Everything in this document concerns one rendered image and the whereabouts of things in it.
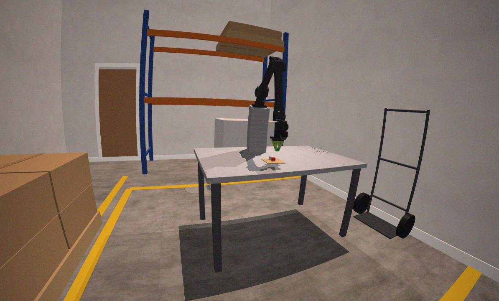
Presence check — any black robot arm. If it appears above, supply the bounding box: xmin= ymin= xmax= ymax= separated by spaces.
xmin=252 ymin=56 xmax=288 ymax=140

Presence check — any tan mat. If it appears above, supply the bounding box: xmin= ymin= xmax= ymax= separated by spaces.
xmin=262 ymin=158 xmax=285 ymax=164

